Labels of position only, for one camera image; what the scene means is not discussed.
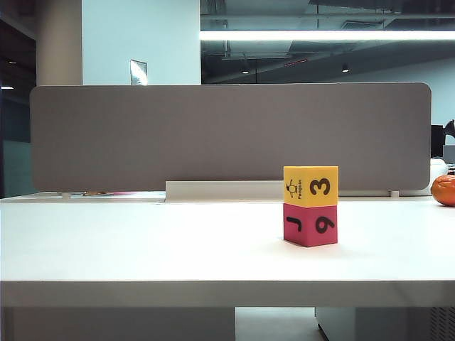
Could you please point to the colourful paper sheet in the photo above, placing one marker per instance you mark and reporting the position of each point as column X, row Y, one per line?
column 96, row 193

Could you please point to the black ceiling spotlight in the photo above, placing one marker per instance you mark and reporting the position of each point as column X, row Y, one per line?
column 345, row 68

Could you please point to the black monitor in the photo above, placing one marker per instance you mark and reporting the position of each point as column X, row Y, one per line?
column 440, row 138

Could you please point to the white round pillar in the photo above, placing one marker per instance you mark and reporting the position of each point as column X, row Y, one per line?
column 58, row 42

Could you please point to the pink letter number block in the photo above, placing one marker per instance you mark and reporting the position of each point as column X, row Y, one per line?
column 302, row 234

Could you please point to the yellow penguin number block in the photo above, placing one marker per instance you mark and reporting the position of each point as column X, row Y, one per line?
column 302, row 177

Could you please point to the orange tangerine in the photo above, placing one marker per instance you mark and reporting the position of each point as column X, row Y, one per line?
column 444, row 190

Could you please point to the white ceiling light strip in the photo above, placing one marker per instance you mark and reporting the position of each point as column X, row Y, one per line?
column 320, row 35

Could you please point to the grey desk divider panel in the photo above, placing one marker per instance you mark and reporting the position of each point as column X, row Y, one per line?
column 177, row 142

